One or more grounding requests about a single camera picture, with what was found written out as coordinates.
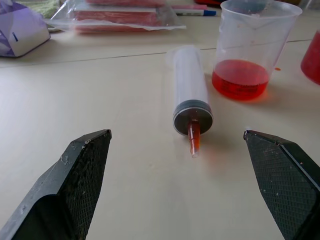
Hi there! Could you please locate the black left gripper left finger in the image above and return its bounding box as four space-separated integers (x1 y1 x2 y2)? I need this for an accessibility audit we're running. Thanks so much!
0 129 113 240

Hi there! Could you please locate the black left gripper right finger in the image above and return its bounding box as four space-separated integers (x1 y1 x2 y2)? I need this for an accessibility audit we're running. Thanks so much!
243 129 320 240

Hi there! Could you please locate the red container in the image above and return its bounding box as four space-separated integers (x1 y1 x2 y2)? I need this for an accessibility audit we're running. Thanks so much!
300 29 320 86

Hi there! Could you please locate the clear plastic syringe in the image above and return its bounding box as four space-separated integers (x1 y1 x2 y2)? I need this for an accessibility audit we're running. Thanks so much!
165 44 215 159

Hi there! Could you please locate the clear beaker with red liquid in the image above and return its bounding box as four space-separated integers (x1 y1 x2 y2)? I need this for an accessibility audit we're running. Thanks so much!
211 0 303 102

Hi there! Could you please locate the purple and white box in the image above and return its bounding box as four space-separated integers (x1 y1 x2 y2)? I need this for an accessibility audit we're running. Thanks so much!
0 1 52 59

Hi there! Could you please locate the clear bag of red items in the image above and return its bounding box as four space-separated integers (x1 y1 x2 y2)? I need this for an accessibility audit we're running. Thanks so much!
44 0 187 35

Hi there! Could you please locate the green towel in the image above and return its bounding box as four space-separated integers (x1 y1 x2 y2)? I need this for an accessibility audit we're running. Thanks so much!
15 0 66 20

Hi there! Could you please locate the blue and white marker pen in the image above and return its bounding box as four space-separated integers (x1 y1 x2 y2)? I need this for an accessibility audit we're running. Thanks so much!
173 8 218 17

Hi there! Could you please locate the pink marker pen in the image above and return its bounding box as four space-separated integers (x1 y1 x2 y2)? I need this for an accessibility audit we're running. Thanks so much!
170 4 208 10

